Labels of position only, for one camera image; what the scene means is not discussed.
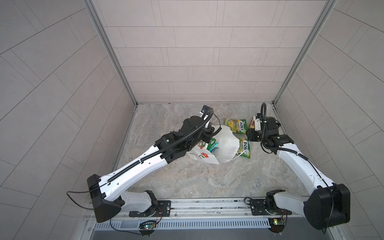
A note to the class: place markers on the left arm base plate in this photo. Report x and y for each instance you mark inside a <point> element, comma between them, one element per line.
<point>162,209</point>

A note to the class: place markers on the orange Fox's candy packet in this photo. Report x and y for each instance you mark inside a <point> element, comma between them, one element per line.
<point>251,123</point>

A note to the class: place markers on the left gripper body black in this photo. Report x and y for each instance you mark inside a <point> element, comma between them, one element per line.
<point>206,134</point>

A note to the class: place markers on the aluminium mounting rail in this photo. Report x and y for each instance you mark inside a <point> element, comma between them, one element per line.
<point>201,208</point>

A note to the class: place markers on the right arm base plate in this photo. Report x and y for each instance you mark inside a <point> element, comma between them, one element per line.
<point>259,208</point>

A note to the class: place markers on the white floral paper bag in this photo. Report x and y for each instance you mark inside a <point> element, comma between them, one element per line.
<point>226,151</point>

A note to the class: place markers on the white slotted cable duct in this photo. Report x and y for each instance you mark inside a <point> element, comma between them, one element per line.
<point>189,224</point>

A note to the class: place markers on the circuit board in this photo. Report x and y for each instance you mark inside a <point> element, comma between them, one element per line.
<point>148,225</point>
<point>277,226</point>

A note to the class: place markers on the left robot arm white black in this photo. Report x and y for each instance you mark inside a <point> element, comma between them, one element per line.
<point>109,193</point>

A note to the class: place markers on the teal snack packet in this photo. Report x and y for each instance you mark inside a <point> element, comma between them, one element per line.
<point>212,145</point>

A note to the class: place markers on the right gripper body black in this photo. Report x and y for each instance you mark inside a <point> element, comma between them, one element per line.
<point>255,136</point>

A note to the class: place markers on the right circuit board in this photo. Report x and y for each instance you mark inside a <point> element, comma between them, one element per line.
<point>277,226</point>

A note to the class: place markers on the green Fox's candy packet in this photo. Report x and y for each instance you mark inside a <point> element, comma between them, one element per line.
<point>237,126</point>
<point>244,149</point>

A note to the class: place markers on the left circuit board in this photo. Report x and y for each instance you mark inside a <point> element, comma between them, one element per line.
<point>148,225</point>

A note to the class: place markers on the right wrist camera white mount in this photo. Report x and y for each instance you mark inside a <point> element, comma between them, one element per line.
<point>256,124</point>

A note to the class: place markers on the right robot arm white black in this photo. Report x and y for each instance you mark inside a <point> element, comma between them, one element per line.
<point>328,203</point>

